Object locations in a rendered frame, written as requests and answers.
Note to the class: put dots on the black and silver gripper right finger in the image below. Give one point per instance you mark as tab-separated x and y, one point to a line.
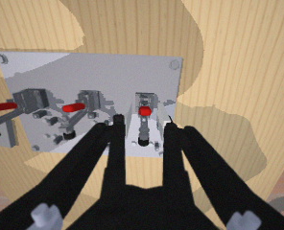
236	205

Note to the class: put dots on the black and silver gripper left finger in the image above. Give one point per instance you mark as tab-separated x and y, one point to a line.
46	205

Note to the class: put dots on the grey metal fixture plate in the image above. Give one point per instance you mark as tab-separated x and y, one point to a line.
117	78

